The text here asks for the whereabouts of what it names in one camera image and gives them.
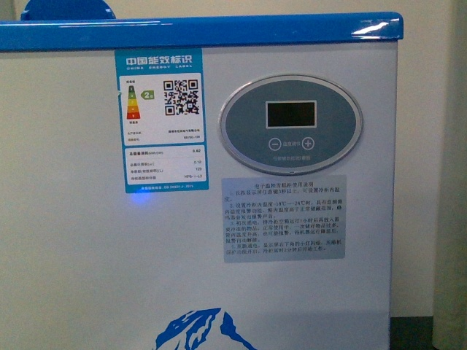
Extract glass sliding freezer lid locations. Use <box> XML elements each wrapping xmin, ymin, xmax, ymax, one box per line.
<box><xmin>20</xmin><ymin>0</ymin><xmax>116</xmax><ymax>21</ymax></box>

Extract white blue chest freezer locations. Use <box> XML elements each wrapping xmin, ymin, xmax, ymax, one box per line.
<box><xmin>1</xmin><ymin>1</ymin><xmax>404</xmax><ymax>349</ymax></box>

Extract grey instruction sticker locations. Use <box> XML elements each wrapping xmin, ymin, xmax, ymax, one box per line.
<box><xmin>222</xmin><ymin>175</ymin><xmax>347</xmax><ymax>263</ymax></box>

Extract oval grey control panel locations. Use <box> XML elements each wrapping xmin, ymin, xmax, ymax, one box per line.
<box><xmin>219</xmin><ymin>74</ymin><xmax>363</xmax><ymax>176</ymax></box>

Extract blue energy label sticker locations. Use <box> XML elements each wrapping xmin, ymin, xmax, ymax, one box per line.
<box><xmin>115</xmin><ymin>48</ymin><xmax>209</xmax><ymax>193</ymax></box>

